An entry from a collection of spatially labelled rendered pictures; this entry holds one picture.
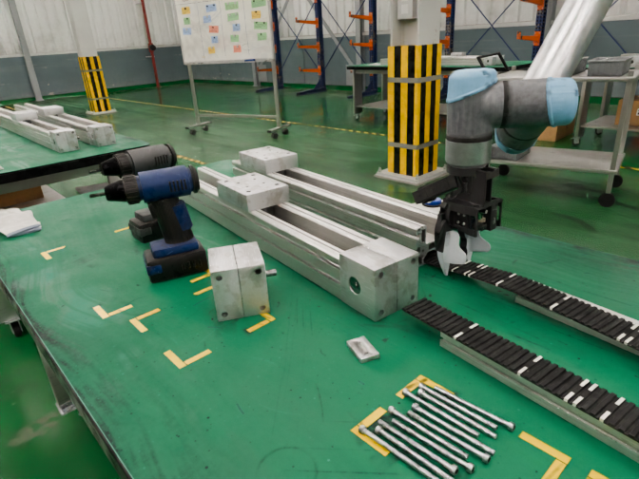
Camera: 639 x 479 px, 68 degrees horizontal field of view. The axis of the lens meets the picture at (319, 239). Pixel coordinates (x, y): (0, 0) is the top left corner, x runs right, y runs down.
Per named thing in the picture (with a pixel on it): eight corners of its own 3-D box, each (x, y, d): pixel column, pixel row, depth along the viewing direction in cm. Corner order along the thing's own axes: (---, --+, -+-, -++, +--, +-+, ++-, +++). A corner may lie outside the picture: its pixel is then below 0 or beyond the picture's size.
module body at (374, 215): (449, 253, 99) (451, 216, 96) (416, 268, 94) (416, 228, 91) (261, 180, 160) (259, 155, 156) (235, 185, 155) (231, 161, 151)
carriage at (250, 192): (291, 212, 112) (288, 184, 109) (249, 223, 106) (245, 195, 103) (258, 197, 124) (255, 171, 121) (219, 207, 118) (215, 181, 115)
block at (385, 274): (427, 296, 84) (429, 248, 80) (375, 322, 77) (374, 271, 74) (391, 278, 91) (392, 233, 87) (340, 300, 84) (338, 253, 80)
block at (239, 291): (283, 310, 83) (279, 260, 79) (218, 322, 80) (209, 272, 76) (274, 283, 91) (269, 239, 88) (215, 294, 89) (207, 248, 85)
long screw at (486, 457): (491, 460, 52) (492, 453, 51) (486, 466, 51) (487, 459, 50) (411, 413, 59) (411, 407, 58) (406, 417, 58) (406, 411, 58)
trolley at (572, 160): (622, 186, 366) (650, 47, 326) (612, 208, 326) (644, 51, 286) (488, 172, 423) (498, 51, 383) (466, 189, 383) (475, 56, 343)
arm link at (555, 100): (559, 95, 82) (493, 99, 84) (581, 66, 71) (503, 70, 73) (560, 139, 81) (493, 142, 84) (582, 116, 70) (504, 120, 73)
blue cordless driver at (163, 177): (215, 270, 99) (198, 167, 90) (114, 294, 91) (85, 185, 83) (207, 256, 105) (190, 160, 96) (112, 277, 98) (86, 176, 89)
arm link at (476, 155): (436, 140, 81) (467, 131, 85) (435, 165, 83) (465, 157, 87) (473, 145, 75) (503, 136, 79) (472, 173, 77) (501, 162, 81)
